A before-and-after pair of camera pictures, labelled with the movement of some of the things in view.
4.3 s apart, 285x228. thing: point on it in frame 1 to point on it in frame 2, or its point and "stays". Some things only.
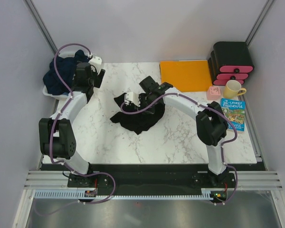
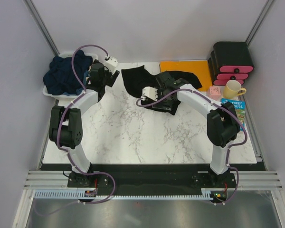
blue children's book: (234, 110) stays
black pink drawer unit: (230, 61) stays
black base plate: (156, 177) stays
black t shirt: (139, 122) to (137, 77)
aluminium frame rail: (249, 180) stays
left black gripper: (98, 78) to (113, 77)
